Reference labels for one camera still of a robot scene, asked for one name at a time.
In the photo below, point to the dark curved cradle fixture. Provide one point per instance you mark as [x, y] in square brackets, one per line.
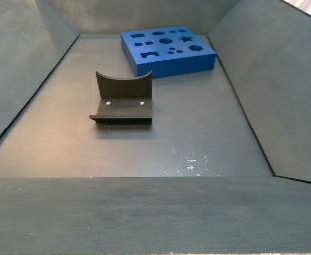
[125, 99]

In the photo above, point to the blue block with shaped holes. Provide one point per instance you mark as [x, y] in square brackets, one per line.
[167, 51]

